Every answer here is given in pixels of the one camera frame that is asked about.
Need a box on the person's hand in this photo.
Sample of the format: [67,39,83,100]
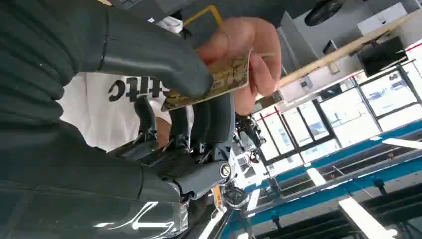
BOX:
[197,16,283,116]

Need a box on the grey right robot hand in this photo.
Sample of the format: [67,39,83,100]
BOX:
[0,0,236,239]

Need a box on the black round fan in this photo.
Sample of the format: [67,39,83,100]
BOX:
[304,0,346,27]

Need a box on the pale wooden beam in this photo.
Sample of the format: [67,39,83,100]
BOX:
[277,9,422,89]

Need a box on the person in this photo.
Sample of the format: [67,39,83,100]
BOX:
[57,15,195,153]

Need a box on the black monitor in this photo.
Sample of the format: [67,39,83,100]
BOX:
[357,35,410,78]

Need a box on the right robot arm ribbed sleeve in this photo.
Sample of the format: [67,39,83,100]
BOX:
[0,0,83,139]

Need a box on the white box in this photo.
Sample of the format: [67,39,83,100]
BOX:
[357,2,409,36]

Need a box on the white ceiling light panel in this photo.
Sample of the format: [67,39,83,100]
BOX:
[382,137,422,150]
[338,196,398,239]
[307,167,327,187]

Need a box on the blue steel beam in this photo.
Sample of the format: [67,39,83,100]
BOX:
[220,157,422,239]
[244,119,422,193]

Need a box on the yellow metal frame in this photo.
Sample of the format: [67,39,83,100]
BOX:
[183,4,224,28]

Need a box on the dark machine with cables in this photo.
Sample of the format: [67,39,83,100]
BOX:
[234,114,267,153]

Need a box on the black window frame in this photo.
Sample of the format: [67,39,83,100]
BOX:
[254,61,422,166]

